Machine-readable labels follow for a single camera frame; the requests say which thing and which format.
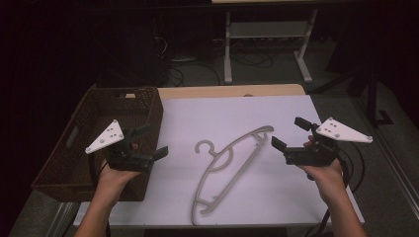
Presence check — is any person's left hand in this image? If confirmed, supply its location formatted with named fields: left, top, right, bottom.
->
left=94, top=160, right=142, bottom=207

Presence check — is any white table sheet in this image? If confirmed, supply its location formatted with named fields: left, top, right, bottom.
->
left=72, top=95, right=366, bottom=229

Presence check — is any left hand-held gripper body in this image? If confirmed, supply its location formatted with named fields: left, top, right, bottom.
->
left=84, top=118, right=156, bottom=173

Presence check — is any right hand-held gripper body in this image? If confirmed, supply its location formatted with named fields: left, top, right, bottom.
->
left=284, top=117, right=374, bottom=167

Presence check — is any black floor cable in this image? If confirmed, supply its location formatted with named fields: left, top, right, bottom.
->
left=167, top=60, right=222, bottom=87

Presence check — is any person's right hand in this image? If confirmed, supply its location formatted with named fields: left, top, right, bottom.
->
left=296, top=135, right=348, bottom=205

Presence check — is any beige plastic clothes hanger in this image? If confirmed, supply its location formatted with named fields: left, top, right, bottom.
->
left=190, top=124, right=276, bottom=227

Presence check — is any black metal stand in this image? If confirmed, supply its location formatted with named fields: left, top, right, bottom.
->
left=345, top=63, right=395, bottom=128

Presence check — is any white metal desk frame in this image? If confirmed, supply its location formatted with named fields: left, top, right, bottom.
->
left=222, top=9, right=319, bottom=85

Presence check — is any brown wicker basket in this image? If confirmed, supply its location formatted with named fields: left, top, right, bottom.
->
left=31, top=86, right=165, bottom=202

